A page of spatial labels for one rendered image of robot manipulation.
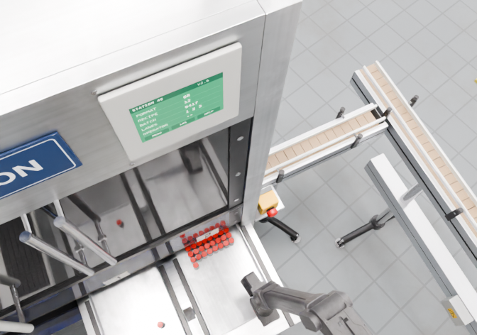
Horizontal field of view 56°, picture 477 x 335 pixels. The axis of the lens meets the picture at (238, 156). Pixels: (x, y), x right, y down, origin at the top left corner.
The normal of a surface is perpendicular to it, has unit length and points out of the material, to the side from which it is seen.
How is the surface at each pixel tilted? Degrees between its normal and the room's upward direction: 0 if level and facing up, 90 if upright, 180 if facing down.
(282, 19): 90
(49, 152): 90
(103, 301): 0
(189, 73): 90
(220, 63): 90
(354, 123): 0
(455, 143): 0
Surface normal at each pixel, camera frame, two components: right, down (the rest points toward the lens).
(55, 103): 0.44, 0.83
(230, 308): 0.03, -0.39
